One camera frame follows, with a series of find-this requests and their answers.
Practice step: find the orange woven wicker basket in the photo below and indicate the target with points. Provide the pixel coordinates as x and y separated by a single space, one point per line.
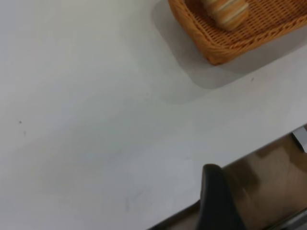
227 45

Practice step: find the striped bread roll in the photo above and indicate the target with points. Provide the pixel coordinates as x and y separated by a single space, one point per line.
227 14

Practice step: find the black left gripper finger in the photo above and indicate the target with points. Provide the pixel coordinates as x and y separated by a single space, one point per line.
216 203

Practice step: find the silver metal bracket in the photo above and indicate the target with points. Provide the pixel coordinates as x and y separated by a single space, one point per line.
301 137

